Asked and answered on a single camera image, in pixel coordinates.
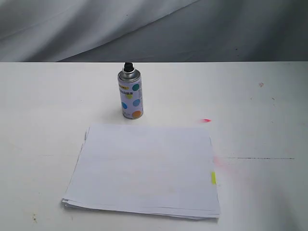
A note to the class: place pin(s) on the polka dot spray paint can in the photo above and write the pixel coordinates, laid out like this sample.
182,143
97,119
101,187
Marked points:
130,88

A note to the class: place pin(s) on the white paper stack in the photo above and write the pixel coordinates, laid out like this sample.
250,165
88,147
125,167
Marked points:
145,170

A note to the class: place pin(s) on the grey backdrop cloth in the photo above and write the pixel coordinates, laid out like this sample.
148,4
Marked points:
153,30

